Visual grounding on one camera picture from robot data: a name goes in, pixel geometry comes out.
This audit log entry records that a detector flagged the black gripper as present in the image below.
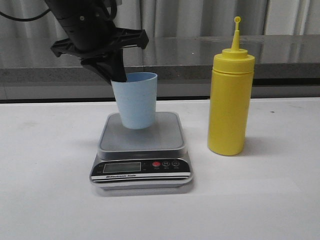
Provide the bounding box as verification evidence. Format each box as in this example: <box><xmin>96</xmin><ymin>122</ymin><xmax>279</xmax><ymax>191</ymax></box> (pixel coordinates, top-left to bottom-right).
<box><xmin>51</xmin><ymin>9</ymin><xmax>149</xmax><ymax>84</ymax></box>

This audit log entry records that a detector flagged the light blue plastic cup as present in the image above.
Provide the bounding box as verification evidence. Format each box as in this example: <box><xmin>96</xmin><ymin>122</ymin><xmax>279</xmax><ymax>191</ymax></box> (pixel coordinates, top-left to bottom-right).
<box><xmin>111</xmin><ymin>72</ymin><xmax>158</xmax><ymax>130</ymax></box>

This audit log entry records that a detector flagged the yellow squeeze bottle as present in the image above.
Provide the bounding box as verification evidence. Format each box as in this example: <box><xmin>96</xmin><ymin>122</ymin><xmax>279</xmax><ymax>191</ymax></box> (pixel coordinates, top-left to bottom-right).
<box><xmin>207</xmin><ymin>16</ymin><xmax>255</xmax><ymax>156</ymax></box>

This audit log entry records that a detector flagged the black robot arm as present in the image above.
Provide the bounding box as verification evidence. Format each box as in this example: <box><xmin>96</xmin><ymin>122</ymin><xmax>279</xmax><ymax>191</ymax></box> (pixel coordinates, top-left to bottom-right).
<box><xmin>45</xmin><ymin>0</ymin><xmax>149</xmax><ymax>83</ymax></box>

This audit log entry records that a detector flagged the silver electronic kitchen scale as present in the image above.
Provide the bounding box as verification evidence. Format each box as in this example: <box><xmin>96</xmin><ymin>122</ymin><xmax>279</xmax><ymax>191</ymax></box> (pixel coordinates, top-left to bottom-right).
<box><xmin>89</xmin><ymin>111</ymin><xmax>194</xmax><ymax>190</ymax></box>

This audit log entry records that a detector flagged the grey curtain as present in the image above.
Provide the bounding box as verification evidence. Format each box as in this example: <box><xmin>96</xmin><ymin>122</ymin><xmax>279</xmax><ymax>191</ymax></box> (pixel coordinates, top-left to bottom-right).
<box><xmin>0</xmin><ymin>0</ymin><xmax>320</xmax><ymax>40</ymax></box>

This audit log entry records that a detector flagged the grey stone counter ledge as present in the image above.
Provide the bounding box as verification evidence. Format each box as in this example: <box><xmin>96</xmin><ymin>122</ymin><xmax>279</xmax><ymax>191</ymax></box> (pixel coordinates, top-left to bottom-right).
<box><xmin>0</xmin><ymin>35</ymin><xmax>320</xmax><ymax>103</ymax></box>

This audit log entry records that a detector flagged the black cable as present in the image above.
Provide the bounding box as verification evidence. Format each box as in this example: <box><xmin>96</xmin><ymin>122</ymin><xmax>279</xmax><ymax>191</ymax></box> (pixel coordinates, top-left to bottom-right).
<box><xmin>0</xmin><ymin>7</ymin><xmax>52</xmax><ymax>21</ymax></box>

